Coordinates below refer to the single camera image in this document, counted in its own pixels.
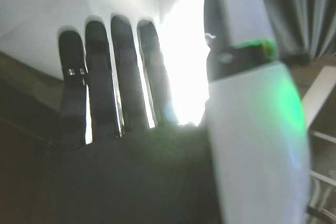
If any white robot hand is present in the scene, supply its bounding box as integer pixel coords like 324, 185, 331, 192
44, 0, 312, 224

